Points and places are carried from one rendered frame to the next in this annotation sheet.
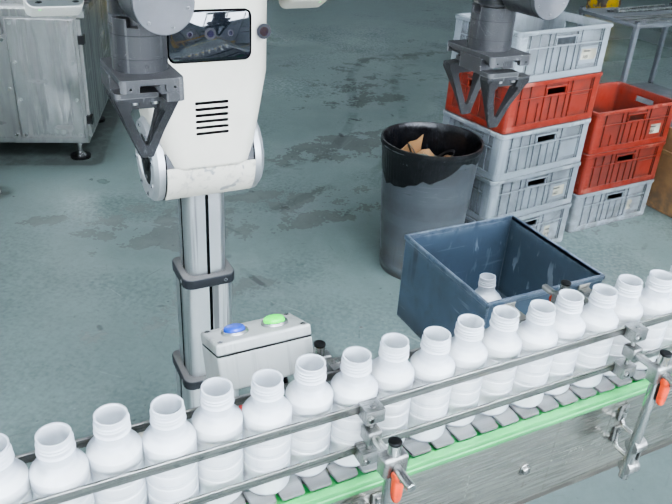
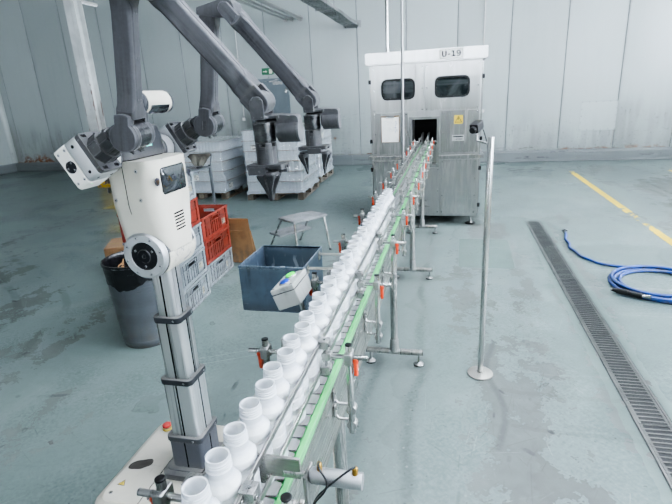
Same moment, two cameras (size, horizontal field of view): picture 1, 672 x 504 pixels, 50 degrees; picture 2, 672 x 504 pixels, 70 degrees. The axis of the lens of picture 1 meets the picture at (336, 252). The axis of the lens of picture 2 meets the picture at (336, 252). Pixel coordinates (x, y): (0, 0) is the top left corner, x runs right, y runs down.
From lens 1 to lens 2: 108 cm
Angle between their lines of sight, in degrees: 45
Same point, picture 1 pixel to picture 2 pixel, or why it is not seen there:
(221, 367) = (296, 292)
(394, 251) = (140, 331)
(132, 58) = (274, 157)
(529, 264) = (281, 262)
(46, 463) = (320, 314)
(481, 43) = (316, 143)
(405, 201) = (138, 297)
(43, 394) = not seen: outside the picture
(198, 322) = (185, 342)
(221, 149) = (185, 235)
